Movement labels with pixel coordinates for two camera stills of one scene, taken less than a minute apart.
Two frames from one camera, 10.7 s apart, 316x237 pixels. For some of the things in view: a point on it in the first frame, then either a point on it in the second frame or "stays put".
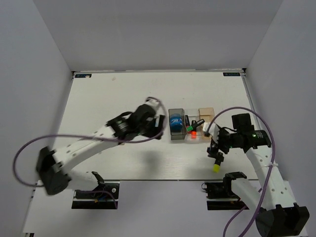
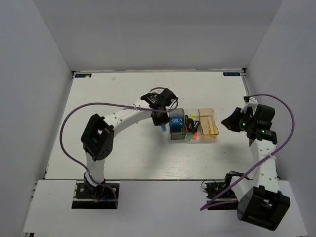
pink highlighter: x=187 y=121 stays put
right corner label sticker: x=231 y=74 stays put
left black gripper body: x=150 y=130 to x=163 y=118
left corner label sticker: x=83 y=75 stays put
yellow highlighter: x=216 y=168 to x=190 y=123
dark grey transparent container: x=177 y=120 stays put
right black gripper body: x=226 y=140 to x=249 y=121
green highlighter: x=189 y=128 to x=189 y=136
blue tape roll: x=176 y=123 stays put
